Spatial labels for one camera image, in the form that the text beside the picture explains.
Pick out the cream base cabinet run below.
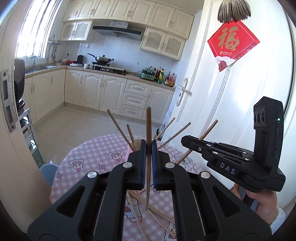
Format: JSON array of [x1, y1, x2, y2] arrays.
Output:
[[23, 67, 176, 124]]

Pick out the metal door strike plate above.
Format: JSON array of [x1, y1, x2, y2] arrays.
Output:
[[0, 69, 18, 133]]

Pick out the blue chair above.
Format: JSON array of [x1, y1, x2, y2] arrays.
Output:
[[40, 163, 59, 186]]

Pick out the white door handle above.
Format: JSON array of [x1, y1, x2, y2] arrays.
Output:
[[176, 77, 192, 106]]

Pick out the metal step stool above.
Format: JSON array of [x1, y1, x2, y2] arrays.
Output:
[[18, 109, 44, 168]]

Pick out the black kitchen appliance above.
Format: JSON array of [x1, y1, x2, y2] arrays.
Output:
[[13, 59, 25, 108]]

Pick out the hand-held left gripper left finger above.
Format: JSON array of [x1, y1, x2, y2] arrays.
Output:
[[26, 139, 147, 241]]

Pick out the person's right forearm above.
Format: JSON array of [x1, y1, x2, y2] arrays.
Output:
[[269, 206, 286, 234]]

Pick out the range hood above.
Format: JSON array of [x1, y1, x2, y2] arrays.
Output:
[[92, 20, 142, 41]]

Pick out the bunch of wooden chopsticks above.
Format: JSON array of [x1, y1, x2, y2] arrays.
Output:
[[126, 184, 177, 241]]

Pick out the steel sink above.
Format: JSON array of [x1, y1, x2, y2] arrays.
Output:
[[25, 65, 58, 75]]

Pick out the hanging kitchen utensils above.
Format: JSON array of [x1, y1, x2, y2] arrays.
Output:
[[47, 45, 57, 62]]

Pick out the white door frame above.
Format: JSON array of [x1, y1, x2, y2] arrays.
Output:
[[0, 14, 53, 209]]

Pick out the white door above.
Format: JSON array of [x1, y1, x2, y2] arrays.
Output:
[[159, 0, 294, 232]]

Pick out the wall utensil rack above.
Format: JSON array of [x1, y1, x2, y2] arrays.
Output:
[[47, 35, 63, 47]]

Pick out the cream wall cabinet row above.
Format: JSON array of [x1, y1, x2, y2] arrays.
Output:
[[62, 0, 195, 40]]

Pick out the white printed bag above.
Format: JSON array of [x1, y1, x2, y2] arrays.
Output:
[[157, 109, 173, 141]]

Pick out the gas stove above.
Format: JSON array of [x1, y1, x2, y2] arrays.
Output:
[[92, 64, 127, 76]]

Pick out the person's right hand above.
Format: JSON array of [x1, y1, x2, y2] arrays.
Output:
[[232, 183, 279, 225]]

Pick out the kitchen window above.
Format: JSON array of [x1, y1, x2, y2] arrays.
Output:
[[14, 0, 63, 59]]

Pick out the brown wooden chopstick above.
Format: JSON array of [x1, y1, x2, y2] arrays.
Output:
[[175, 120, 218, 164], [126, 124, 137, 149], [158, 122, 191, 150], [154, 117, 176, 141], [146, 107, 152, 212], [107, 110, 137, 151]]

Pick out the cream cabinet drawer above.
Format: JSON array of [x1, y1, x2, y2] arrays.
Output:
[[124, 79, 152, 96], [122, 91, 148, 109], [120, 104, 145, 120]]

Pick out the pink cup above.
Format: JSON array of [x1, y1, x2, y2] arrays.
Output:
[[125, 138, 142, 163]]

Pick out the pink checked bear tablecloth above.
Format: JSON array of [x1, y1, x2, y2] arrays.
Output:
[[50, 134, 204, 241]]

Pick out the green countertop appliance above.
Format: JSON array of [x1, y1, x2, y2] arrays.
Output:
[[141, 66, 156, 81]]

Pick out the cream lattice door cabinet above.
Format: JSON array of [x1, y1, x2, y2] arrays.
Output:
[[60, 20, 93, 42], [140, 27, 186, 61]]

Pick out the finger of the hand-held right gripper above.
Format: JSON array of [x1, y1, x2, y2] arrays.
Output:
[[181, 138, 253, 163], [184, 135, 254, 156]]

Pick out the black wok with lid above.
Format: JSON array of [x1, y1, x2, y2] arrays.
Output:
[[87, 53, 115, 65]]

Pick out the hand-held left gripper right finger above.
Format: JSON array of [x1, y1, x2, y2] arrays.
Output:
[[150, 139, 272, 241]]

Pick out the grey hanging feather fan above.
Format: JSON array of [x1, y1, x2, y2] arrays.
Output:
[[217, 0, 251, 23]]

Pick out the red diamond door poster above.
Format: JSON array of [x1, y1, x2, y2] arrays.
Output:
[[207, 21, 260, 73]]

